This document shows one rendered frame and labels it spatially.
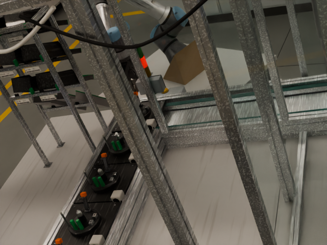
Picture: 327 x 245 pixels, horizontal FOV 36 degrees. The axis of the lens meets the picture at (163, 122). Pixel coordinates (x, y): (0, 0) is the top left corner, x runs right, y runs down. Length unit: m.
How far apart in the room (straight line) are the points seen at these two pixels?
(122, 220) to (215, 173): 0.47
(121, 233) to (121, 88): 1.04
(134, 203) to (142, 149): 0.97
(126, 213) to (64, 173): 0.68
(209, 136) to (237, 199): 0.41
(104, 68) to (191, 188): 1.22
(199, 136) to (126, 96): 1.29
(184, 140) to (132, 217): 0.51
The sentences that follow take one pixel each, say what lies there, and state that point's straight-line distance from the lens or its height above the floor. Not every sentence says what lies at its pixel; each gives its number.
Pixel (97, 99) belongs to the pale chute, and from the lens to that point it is 2.72.
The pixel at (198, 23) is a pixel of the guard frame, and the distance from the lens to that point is 1.08.
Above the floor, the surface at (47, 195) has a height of 0.86.
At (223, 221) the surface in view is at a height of 0.86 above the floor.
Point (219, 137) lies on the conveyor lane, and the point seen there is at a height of 0.90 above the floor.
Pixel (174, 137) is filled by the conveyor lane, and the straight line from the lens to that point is 2.45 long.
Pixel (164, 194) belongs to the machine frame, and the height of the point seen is 1.47.
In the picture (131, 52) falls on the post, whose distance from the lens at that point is 2.24.
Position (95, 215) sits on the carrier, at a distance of 2.11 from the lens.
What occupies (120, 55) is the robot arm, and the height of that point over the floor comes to 1.30.
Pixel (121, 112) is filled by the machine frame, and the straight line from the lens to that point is 1.18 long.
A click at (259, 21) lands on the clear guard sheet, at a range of 1.07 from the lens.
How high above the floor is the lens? 2.30
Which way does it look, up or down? 32 degrees down
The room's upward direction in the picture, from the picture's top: 22 degrees counter-clockwise
